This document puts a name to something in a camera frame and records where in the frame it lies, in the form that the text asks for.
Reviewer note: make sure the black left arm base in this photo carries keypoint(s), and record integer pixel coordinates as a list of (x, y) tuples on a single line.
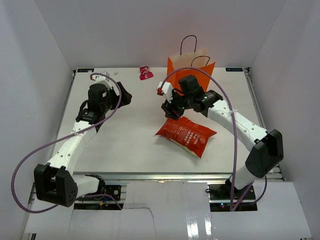
[(112, 190)]

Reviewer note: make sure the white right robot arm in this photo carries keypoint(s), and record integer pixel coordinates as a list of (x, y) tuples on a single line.
[(265, 147)]

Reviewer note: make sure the white front cover board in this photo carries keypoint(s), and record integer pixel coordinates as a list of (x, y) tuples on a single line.
[(177, 211)]

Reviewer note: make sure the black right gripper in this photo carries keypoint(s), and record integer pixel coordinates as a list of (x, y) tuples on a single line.
[(169, 107)]

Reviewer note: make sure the red candy wrapper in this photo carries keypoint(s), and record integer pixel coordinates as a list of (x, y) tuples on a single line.
[(145, 73)]

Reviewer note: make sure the orange paper bag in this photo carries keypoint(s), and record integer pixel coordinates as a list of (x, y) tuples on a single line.
[(194, 59)]

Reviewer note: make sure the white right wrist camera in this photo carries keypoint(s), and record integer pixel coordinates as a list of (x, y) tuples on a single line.
[(165, 89)]

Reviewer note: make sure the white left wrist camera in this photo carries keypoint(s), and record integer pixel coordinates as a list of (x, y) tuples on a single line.
[(102, 79)]

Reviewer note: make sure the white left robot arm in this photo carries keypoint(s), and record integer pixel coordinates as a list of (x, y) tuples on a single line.
[(54, 181)]

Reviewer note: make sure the large red chips bag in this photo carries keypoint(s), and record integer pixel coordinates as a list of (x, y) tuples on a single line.
[(191, 136)]

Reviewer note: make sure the aluminium front table rail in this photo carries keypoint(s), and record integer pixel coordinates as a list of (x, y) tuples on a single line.
[(124, 178)]

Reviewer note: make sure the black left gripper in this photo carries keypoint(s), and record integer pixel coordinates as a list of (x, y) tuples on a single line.
[(125, 96)]

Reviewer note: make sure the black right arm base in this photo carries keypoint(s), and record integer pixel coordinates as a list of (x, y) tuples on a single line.
[(221, 192)]

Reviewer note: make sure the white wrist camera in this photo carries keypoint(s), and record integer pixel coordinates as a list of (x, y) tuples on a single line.
[(102, 79), (165, 89)]

